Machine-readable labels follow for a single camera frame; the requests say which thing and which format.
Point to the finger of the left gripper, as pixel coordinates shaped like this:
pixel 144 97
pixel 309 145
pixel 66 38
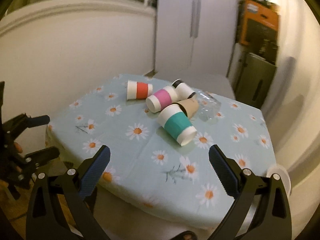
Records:
pixel 20 123
pixel 36 159

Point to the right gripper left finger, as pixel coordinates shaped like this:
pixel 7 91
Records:
pixel 45 218

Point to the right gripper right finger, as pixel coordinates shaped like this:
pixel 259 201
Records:
pixel 272 217

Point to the teal banded paper cup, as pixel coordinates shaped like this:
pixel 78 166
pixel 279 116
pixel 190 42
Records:
pixel 177 124

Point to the red banded paper cup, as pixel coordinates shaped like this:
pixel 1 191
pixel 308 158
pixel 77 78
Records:
pixel 138 90

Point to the pink banded paper cup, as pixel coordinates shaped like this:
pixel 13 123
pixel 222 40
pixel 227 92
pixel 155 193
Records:
pixel 161 99

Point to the clear glass cup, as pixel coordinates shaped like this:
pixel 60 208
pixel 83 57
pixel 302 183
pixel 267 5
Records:
pixel 209 106

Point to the brown kraft paper cup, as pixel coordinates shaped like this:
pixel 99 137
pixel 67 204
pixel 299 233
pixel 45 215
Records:
pixel 189 107

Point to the black banded paper cup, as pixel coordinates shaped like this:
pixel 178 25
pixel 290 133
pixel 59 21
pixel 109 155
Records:
pixel 183 90

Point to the person left hand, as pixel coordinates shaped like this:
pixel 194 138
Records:
pixel 18 148

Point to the daisy print tablecloth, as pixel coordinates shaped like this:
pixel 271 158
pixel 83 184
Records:
pixel 148 168

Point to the orange cardboard box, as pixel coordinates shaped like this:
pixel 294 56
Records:
pixel 257 28

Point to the white wardrobe cabinet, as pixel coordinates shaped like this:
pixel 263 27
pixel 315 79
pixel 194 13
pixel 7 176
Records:
pixel 197 35

